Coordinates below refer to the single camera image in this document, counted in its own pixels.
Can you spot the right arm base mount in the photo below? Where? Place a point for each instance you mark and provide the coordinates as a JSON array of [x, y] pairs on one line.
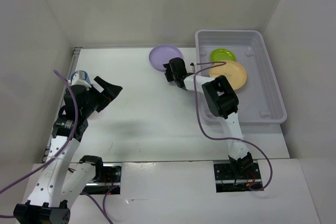
[[226, 181]]

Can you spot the purple plate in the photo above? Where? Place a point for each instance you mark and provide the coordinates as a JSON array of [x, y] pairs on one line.
[[162, 54]]

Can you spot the clear plastic bin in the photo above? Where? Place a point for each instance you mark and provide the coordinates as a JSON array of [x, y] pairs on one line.
[[260, 100]]

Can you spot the orange plate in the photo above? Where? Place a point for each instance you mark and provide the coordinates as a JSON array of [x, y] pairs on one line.
[[234, 72]]

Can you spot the blue cup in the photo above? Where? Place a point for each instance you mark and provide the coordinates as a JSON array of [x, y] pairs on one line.
[[80, 75]]

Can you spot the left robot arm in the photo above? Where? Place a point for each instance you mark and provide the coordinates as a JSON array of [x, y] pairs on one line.
[[55, 192]]

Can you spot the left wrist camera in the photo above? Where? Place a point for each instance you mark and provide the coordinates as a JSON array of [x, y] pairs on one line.
[[79, 82]]

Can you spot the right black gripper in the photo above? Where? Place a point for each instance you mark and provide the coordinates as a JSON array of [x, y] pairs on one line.
[[168, 74]]

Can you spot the green plate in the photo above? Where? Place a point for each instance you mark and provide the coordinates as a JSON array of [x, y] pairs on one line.
[[221, 54]]

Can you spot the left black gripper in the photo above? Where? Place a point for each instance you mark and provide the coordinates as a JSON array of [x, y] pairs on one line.
[[111, 92]]

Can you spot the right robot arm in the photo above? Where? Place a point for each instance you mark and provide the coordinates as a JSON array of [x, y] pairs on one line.
[[222, 102]]

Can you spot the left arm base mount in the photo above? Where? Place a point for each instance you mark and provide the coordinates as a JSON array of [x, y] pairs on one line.
[[107, 178]]

